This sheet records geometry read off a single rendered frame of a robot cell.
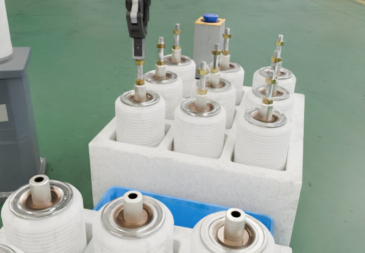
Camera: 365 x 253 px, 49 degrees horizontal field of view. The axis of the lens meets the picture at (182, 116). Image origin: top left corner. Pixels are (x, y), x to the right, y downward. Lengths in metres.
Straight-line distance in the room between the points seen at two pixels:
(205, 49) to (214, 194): 0.48
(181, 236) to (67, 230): 0.15
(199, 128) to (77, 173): 0.40
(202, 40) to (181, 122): 0.42
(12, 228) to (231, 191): 0.38
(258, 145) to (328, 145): 0.53
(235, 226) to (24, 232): 0.24
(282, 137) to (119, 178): 0.31
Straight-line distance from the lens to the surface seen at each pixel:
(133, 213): 0.48
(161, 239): 0.47
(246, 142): 0.71
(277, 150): 0.72
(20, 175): 0.93
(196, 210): 0.73
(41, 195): 0.52
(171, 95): 0.85
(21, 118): 0.88
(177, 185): 0.75
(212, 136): 0.73
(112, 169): 0.78
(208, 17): 1.10
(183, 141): 0.74
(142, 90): 0.76
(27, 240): 0.52
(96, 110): 1.31
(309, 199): 0.98
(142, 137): 0.76
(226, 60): 0.94
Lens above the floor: 0.57
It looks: 27 degrees down
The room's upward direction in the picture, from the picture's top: 2 degrees clockwise
